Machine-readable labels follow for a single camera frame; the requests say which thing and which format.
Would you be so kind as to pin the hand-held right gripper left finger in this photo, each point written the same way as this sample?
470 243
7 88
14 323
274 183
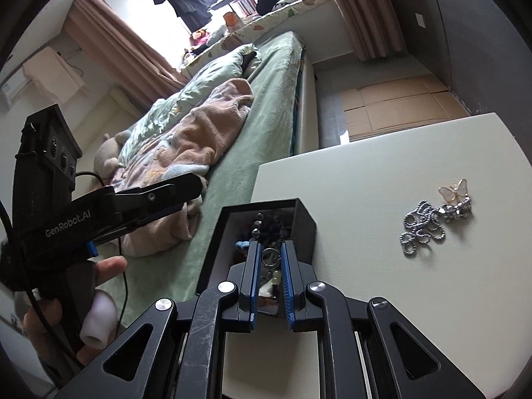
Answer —
253 286

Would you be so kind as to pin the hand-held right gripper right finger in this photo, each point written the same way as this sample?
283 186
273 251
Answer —
287 286

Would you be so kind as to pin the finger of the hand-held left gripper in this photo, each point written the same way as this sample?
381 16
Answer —
166 195
91 250

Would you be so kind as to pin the black gift box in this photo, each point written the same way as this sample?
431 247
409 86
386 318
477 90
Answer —
305 232

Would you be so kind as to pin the pile of mixed jewelry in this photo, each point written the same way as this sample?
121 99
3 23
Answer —
270 224

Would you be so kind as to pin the person's left hand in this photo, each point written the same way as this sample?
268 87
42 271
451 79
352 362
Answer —
110 267

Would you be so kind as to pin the peach fleece blanket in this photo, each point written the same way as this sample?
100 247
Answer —
195 141

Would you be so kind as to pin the beige plush toy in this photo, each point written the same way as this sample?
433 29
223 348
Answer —
106 153

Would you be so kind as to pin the cream padded headboard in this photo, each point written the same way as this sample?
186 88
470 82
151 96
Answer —
112 108

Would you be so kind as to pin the light green quilt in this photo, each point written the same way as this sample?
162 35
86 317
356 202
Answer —
208 75

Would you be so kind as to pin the white air conditioner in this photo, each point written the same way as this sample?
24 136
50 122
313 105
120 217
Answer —
12 89

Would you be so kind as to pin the bed with green sheet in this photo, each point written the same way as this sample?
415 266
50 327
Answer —
270 112

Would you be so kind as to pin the cream cloth cover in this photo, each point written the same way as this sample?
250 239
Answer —
54 70

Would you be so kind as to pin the pink curtain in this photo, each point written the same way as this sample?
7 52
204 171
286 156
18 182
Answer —
361 12
120 45

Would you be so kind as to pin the pink stuffed toy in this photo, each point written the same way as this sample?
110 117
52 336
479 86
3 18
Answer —
200 39

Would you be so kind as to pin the dark framed window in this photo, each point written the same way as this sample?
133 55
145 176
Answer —
137 16

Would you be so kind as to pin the orange paper bag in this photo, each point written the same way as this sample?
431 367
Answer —
231 20

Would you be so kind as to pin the patterned window seat cushion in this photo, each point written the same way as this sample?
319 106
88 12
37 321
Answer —
266 25

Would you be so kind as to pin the small grey folding table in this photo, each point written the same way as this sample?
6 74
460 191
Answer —
228 2

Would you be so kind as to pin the flat cardboard sheets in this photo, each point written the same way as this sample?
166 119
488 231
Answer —
395 104

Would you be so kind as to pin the white wall socket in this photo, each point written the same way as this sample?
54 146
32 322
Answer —
420 20

